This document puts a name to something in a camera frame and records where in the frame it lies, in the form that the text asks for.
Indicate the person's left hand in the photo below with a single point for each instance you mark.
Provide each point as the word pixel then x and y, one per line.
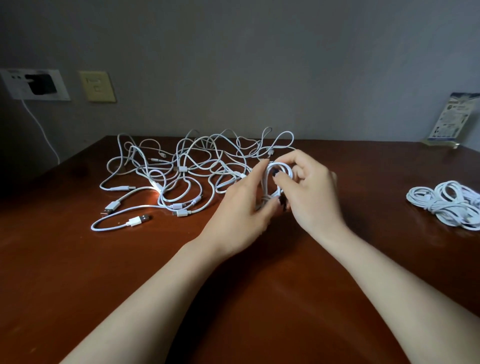
pixel 234 217

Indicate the person's right hand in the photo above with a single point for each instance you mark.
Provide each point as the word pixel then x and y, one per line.
pixel 315 198

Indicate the person's left thumb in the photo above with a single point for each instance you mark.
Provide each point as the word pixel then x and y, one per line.
pixel 270 212

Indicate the person's right thumb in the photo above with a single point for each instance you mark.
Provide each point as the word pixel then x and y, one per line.
pixel 285 189

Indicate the person's right forearm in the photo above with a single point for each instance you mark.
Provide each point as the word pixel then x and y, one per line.
pixel 393 292

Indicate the person's left forearm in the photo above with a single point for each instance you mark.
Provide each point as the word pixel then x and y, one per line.
pixel 150 303

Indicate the printed plastic packaging bag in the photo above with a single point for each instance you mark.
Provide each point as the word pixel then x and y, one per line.
pixel 450 118

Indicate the black charger plug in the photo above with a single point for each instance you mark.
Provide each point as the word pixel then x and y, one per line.
pixel 40 84

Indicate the yellowed wall plate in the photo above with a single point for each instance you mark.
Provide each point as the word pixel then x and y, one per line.
pixel 97 86

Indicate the white wall socket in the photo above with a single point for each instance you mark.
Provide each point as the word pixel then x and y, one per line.
pixel 60 86

